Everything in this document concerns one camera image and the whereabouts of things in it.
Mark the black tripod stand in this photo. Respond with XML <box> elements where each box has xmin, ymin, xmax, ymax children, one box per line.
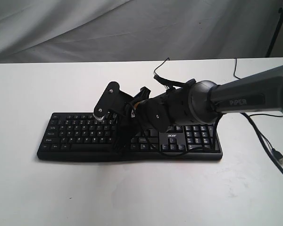
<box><xmin>265</xmin><ymin>6</ymin><xmax>283</xmax><ymax>57</ymax></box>

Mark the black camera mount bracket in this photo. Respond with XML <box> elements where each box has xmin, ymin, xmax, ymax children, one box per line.
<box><xmin>93</xmin><ymin>81</ymin><xmax>133</xmax><ymax>121</ymax></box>

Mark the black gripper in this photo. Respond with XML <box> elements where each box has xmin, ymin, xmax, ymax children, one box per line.
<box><xmin>111</xmin><ymin>87</ymin><xmax>153</xmax><ymax>155</ymax></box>

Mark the black USB cable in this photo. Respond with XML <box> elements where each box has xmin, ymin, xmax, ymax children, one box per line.
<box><xmin>153</xmin><ymin>57</ymin><xmax>283</xmax><ymax>165</ymax></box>

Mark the grey backdrop cloth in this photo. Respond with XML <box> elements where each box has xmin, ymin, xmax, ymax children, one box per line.
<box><xmin>0</xmin><ymin>0</ymin><xmax>283</xmax><ymax>63</ymax></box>

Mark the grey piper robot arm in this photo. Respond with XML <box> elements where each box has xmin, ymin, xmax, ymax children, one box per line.
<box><xmin>113</xmin><ymin>65</ymin><xmax>283</xmax><ymax>151</ymax></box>

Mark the black acer keyboard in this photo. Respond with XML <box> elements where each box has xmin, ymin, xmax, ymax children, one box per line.
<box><xmin>37</xmin><ymin>113</ymin><xmax>223</xmax><ymax>162</ymax></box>

